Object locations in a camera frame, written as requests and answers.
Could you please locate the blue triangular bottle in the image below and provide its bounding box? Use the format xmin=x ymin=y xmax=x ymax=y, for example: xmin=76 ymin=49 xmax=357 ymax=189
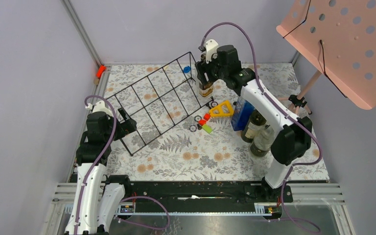
xmin=231 ymin=96 xmax=255 ymax=131

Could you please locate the green block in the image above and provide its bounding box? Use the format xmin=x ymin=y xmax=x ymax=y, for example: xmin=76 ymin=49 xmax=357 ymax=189
xmin=202 ymin=124 xmax=212 ymax=134

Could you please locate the red block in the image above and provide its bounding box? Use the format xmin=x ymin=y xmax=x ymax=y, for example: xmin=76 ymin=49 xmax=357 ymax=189
xmin=203 ymin=113 xmax=211 ymax=121
xmin=198 ymin=119 xmax=207 ymax=126

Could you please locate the pink music stand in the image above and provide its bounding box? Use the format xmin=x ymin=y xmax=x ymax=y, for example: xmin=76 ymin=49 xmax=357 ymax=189
xmin=276 ymin=0 xmax=376 ymax=110

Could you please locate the yellow triangle block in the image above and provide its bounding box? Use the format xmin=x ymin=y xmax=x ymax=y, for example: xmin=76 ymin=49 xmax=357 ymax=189
xmin=209 ymin=100 xmax=234 ymax=118

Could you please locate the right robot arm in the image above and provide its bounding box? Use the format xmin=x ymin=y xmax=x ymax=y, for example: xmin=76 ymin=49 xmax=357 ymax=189
xmin=196 ymin=22 xmax=319 ymax=202

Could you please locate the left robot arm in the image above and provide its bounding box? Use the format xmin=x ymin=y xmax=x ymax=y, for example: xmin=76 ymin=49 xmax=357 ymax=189
xmin=64 ymin=95 xmax=137 ymax=235

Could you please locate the floral table mat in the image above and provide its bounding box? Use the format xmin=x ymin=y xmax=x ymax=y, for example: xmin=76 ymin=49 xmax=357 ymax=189
xmin=92 ymin=63 xmax=329 ymax=182

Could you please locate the clear bottle black label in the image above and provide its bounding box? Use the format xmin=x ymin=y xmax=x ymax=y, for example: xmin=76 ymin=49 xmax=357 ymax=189
xmin=250 ymin=125 xmax=275 ymax=157

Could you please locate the blue bottle cap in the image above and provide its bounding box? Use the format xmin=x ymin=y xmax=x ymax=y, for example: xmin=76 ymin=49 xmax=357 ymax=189
xmin=183 ymin=66 xmax=191 ymax=73

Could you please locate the orange clip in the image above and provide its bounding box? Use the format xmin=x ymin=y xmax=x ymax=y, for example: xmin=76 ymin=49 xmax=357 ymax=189
xmin=96 ymin=65 xmax=106 ymax=79

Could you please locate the clear bottle gold label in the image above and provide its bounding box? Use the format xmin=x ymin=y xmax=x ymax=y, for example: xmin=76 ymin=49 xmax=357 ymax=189
xmin=198 ymin=81 xmax=213 ymax=97

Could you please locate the dark green wine bottle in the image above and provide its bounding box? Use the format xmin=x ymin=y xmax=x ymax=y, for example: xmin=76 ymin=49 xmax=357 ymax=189
xmin=241 ymin=110 xmax=267 ymax=143

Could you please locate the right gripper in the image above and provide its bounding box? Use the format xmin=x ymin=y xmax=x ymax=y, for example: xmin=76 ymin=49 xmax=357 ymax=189
xmin=194 ymin=52 xmax=228 ymax=86

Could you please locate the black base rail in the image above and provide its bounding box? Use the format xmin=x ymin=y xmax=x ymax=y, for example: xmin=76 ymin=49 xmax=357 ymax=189
xmin=101 ymin=180 xmax=294 ymax=215

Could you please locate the black wire wine rack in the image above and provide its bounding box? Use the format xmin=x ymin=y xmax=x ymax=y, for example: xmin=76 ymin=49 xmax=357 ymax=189
xmin=105 ymin=51 xmax=215 ymax=156

